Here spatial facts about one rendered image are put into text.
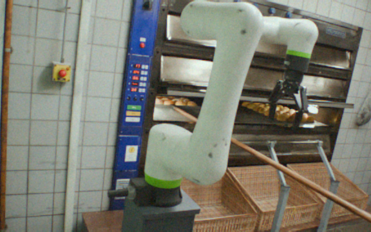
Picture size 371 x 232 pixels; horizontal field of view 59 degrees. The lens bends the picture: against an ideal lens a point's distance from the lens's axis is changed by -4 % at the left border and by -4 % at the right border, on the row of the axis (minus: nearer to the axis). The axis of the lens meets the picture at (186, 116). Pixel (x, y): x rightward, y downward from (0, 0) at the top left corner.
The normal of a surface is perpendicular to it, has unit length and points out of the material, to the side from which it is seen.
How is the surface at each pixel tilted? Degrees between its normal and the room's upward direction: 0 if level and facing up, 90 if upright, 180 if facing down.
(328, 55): 69
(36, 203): 90
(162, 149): 87
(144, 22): 90
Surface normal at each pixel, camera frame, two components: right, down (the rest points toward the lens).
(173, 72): 0.47, -0.09
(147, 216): 0.45, 0.26
